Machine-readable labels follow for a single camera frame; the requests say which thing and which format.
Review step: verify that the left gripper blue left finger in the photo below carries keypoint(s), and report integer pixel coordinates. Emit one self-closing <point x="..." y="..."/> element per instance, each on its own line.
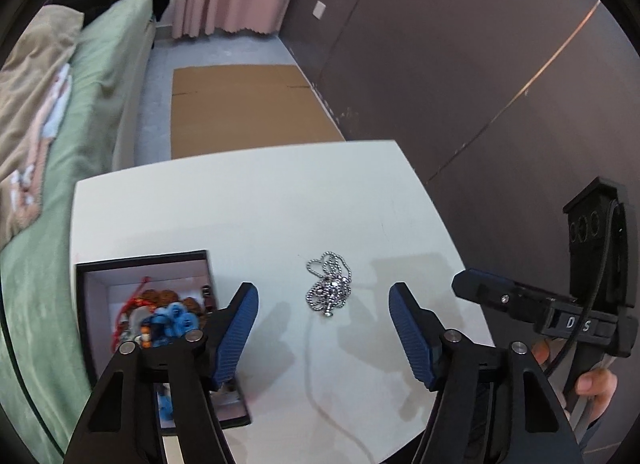
<point x="120" y="421"/>

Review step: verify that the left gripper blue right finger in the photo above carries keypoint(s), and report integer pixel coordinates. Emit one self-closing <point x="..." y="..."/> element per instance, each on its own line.
<point x="492" y="405"/>

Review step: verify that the white wall switch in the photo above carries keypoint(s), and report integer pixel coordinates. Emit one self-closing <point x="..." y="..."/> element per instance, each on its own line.
<point x="319" y="9"/>

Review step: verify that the beige blanket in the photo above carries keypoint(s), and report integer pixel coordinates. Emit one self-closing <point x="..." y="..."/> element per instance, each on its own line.
<point x="36" y="81"/>

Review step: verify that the black jewelry box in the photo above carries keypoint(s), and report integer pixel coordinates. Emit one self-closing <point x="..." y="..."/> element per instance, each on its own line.
<point x="156" y="300"/>

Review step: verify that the flattened brown cardboard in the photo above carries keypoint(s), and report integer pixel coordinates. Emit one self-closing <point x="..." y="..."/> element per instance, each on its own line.
<point x="226" y="108"/>

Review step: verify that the person's right hand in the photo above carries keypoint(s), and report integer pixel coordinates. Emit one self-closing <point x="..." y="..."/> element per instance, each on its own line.
<point x="598" y="385"/>

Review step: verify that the green bed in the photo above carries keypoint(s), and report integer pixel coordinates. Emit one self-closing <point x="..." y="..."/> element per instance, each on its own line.
<point x="44" y="383"/>

